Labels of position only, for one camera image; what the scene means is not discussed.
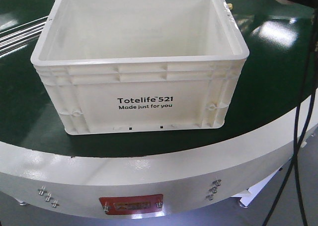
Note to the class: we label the white Totelife plastic crate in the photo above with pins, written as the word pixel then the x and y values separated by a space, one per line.
pixel 114 66

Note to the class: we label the white outer table rim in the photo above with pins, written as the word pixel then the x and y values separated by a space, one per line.
pixel 42 165

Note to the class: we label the red warning label plate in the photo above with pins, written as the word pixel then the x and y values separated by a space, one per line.
pixel 132 205

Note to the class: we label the small yellow toy piece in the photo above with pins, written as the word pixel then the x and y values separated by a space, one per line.
pixel 230 6

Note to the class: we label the metal roller rails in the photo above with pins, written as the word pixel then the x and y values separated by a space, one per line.
pixel 19 36

